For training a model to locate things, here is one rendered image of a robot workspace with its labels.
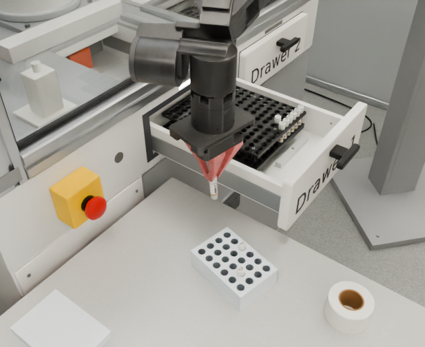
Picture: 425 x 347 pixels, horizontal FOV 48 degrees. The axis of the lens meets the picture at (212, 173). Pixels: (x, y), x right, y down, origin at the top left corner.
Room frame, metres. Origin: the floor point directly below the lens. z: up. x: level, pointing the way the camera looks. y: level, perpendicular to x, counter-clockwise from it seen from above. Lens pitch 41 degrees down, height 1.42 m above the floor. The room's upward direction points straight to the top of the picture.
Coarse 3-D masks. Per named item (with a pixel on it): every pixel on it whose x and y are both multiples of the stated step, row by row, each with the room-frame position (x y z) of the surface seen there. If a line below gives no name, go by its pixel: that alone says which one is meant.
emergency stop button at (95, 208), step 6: (96, 198) 0.55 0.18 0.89; (102, 198) 0.56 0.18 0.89; (90, 204) 0.54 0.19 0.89; (96, 204) 0.54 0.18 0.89; (102, 204) 0.55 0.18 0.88; (90, 210) 0.53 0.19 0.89; (96, 210) 0.54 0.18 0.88; (102, 210) 0.55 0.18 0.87; (90, 216) 0.53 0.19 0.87; (96, 216) 0.54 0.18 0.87
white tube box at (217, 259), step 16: (208, 240) 0.55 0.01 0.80; (224, 240) 0.55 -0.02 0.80; (240, 240) 0.55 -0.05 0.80; (192, 256) 0.52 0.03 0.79; (208, 256) 0.52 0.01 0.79; (224, 256) 0.51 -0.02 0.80; (240, 256) 0.51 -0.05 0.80; (256, 256) 0.51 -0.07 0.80; (208, 272) 0.49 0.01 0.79; (224, 272) 0.49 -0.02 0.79; (256, 272) 0.48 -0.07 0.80; (272, 272) 0.48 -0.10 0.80; (224, 288) 0.46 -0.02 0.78; (240, 288) 0.46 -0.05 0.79; (256, 288) 0.45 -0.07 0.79; (240, 304) 0.43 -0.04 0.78
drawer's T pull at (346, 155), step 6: (354, 144) 0.67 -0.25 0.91; (336, 150) 0.65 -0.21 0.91; (342, 150) 0.65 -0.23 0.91; (348, 150) 0.65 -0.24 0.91; (354, 150) 0.65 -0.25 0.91; (336, 156) 0.64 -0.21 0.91; (342, 156) 0.64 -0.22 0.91; (348, 156) 0.64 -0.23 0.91; (342, 162) 0.62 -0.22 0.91; (348, 162) 0.63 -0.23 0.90; (342, 168) 0.61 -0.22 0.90
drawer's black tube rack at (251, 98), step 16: (240, 96) 0.85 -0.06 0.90; (256, 96) 0.85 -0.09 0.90; (176, 112) 0.79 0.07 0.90; (256, 112) 0.79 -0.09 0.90; (272, 112) 0.79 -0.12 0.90; (288, 112) 0.80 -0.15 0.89; (256, 128) 0.74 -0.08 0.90; (272, 128) 0.73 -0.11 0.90; (256, 144) 0.69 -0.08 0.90; (240, 160) 0.67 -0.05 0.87; (256, 160) 0.68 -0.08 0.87
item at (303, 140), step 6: (300, 138) 0.77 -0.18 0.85; (306, 138) 0.77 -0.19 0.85; (294, 144) 0.75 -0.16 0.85; (300, 144) 0.75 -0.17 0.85; (288, 150) 0.73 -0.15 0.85; (294, 150) 0.73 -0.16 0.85; (282, 156) 0.72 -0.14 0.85; (288, 156) 0.72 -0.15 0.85; (276, 162) 0.70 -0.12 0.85; (282, 162) 0.70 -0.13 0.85
